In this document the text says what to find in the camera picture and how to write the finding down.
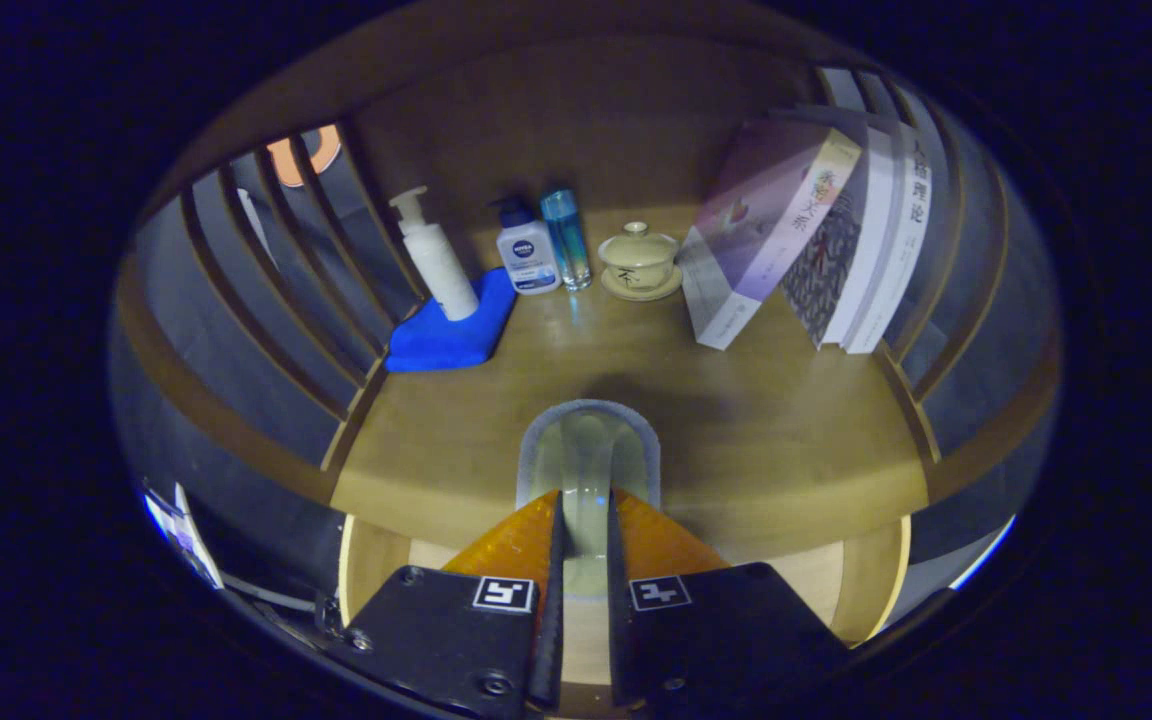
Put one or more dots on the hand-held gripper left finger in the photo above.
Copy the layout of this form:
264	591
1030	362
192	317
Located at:
446	630

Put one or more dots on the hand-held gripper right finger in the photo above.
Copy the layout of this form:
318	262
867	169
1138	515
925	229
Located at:
736	630

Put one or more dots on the wooden drawer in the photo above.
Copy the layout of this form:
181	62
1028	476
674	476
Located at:
836	580

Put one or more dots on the wooden countertop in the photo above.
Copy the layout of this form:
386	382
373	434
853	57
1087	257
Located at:
756	430

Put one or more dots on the wooden cabinet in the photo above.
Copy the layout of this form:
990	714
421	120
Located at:
586	120

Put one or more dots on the white panel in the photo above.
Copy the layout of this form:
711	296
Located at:
181	530

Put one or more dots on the blue folded cloth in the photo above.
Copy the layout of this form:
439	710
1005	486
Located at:
436	340

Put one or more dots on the white pump bottle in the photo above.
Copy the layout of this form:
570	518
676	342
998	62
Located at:
441	265

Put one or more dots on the beige lidded tea cup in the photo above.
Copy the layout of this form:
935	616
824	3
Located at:
639	262

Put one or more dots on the patterned cover book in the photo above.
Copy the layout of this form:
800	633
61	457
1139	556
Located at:
831	260

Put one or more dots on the white bottle with blue cap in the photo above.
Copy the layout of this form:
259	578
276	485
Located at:
528	255

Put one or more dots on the slim teal bottle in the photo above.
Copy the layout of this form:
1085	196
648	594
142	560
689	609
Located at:
568	240

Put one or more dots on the purple and white book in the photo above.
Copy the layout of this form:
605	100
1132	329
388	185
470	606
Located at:
761	220

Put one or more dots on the white spine book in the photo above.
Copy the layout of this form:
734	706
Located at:
901	240

